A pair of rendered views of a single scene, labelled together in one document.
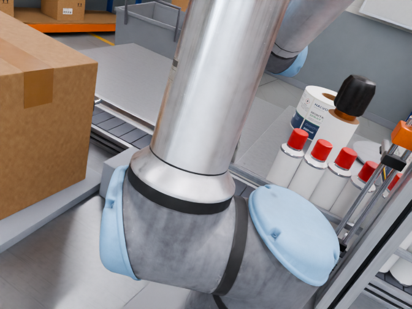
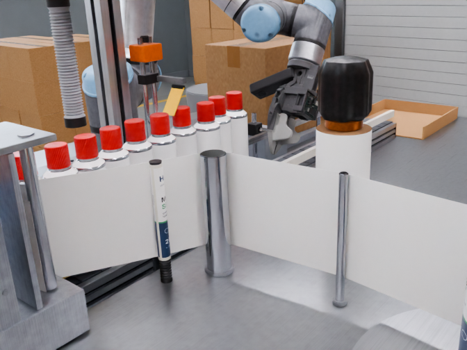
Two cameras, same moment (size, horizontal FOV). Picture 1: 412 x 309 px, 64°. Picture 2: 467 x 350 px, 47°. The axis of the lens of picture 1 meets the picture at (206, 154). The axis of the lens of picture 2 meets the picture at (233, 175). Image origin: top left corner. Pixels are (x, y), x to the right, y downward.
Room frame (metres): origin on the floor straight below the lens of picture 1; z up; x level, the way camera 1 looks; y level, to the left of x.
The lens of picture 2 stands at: (1.06, -1.16, 1.30)
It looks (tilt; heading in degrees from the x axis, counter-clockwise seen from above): 20 degrees down; 113
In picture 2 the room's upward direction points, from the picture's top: 3 degrees counter-clockwise
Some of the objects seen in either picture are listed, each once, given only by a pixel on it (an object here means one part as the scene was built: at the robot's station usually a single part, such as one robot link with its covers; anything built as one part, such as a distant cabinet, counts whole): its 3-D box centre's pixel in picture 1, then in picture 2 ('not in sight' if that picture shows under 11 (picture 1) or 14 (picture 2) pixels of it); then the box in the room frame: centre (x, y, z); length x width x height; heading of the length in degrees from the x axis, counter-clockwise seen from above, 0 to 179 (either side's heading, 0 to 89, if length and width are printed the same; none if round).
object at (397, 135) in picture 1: (366, 192); (163, 126); (0.55, -0.31, 1.05); 0.10 x 0.04 x 0.33; 163
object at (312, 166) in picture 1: (304, 182); (219, 147); (0.62, -0.22, 0.98); 0.05 x 0.05 x 0.20
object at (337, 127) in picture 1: (336, 128); (342, 150); (0.89, -0.33, 1.03); 0.09 x 0.09 x 0.30
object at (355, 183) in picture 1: (349, 204); (184, 160); (0.60, -0.32, 0.98); 0.05 x 0.05 x 0.20
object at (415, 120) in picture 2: not in sight; (402, 117); (0.90, 0.64, 0.85); 0.30 x 0.26 x 0.04; 73
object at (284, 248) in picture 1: (271, 251); (111, 92); (0.30, -0.11, 1.06); 0.13 x 0.12 x 0.14; 99
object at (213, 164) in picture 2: not in sight; (216, 213); (0.74, -0.50, 0.97); 0.05 x 0.05 x 0.19
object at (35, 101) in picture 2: not in sight; (53, 92); (-2.16, 2.49, 0.45); 1.20 x 0.83 x 0.89; 158
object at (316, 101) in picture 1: (323, 114); not in sight; (1.21, -0.37, 0.95); 0.20 x 0.20 x 0.14
